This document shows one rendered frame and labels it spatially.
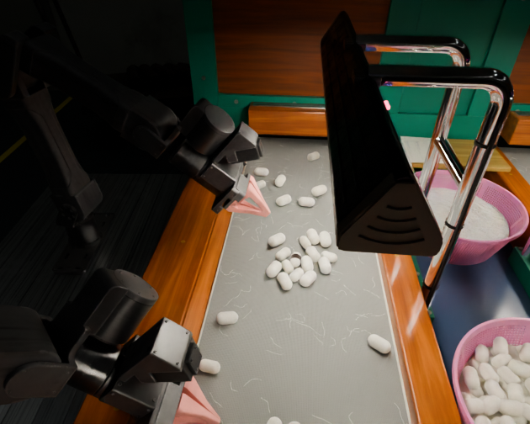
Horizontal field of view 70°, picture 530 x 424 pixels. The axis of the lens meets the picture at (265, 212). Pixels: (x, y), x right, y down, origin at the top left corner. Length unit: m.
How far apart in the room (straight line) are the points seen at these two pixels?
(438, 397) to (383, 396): 0.07
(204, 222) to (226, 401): 0.36
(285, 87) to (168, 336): 0.81
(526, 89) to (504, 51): 0.13
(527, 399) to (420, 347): 0.15
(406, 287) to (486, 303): 0.21
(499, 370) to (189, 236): 0.55
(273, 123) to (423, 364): 0.69
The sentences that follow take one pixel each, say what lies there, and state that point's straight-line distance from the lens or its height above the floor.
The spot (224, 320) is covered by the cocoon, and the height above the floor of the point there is 0.75.
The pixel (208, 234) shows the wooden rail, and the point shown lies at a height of 0.76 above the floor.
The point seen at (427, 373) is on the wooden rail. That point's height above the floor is 0.76.
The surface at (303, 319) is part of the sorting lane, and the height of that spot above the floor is 0.74.
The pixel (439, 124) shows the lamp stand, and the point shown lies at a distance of 0.69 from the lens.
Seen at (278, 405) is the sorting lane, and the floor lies 0.74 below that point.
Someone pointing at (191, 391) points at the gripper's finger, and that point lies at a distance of 0.50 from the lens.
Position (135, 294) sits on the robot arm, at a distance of 0.43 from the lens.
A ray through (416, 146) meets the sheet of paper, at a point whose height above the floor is 0.78.
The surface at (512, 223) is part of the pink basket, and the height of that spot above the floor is 0.74.
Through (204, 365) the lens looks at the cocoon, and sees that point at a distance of 0.58.
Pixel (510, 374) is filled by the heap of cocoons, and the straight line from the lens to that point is 0.68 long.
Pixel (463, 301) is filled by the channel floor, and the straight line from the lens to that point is 0.84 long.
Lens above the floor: 1.25
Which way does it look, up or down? 37 degrees down
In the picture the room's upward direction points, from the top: straight up
